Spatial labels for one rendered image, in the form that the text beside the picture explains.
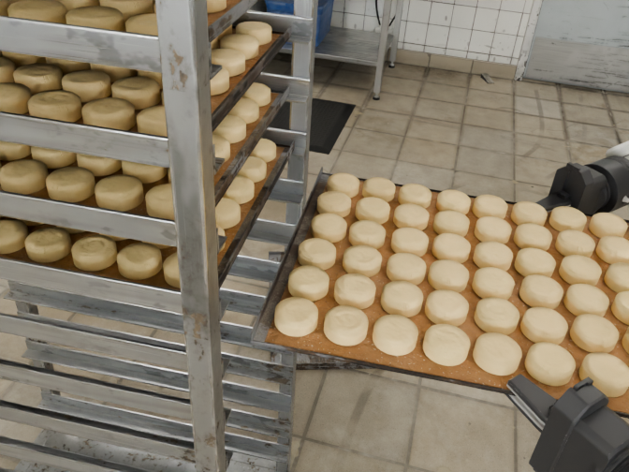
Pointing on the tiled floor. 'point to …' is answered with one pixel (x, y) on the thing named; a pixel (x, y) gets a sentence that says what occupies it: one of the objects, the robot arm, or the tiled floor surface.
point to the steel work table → (361, 45)
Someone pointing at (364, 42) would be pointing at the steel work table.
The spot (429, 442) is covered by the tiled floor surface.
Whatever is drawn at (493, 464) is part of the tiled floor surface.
